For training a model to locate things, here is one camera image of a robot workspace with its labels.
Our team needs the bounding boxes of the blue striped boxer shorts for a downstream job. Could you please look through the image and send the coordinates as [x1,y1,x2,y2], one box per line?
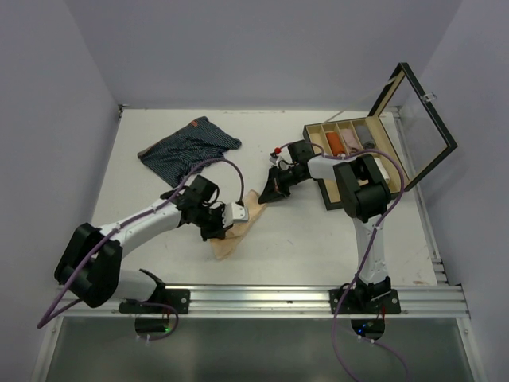
[137,116,242,188]

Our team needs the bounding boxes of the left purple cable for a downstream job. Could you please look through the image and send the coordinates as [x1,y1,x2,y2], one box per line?
[36,158,246,341]

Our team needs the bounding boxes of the rolled orange underwear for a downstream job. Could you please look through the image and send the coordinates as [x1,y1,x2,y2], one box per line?
[325,131,346,156]

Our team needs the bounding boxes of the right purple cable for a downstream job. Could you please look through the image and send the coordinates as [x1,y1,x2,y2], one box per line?
[278,141,410,382]

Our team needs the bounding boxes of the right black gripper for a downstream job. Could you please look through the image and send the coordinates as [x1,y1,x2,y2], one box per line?
[259,164,306,203]

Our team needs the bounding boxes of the rolled grey underwear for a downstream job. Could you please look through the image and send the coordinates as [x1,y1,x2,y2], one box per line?
[355,124,376,150]

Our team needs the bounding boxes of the white pink-trimmed underwear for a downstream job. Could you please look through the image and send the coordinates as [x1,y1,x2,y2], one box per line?
[374,157,390,184]

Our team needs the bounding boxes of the purple cable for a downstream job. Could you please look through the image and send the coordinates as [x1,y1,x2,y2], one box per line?
[278,141,410,382]
[36,158,246,341]

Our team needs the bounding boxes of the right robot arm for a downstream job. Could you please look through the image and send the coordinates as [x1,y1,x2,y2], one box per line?
[258,140,391,313]

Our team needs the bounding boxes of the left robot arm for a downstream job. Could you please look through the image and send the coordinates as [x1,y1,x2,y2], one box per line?
[54,176,248,313]

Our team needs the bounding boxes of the rolled pink underwear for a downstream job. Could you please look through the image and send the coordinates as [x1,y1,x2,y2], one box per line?
[340,129,363,154]

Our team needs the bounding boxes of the aluminium mounting rail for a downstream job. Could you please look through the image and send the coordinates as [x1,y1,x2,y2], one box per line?
[51,283,472,319]

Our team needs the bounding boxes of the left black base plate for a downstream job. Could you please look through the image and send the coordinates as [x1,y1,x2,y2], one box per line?
[119,288,191,314]

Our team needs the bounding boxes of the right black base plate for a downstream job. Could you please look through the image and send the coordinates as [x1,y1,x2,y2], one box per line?
[328,286,402,315]

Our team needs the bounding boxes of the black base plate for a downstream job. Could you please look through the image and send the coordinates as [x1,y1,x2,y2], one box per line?
[119,288,191,314]
[328,286,402,315]

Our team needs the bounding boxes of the black wooden compartment box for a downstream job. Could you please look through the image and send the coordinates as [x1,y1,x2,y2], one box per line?
[303,62,457,192]

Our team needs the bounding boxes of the beige underwear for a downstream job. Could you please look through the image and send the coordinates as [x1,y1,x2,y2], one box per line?
[210,189,266,260]

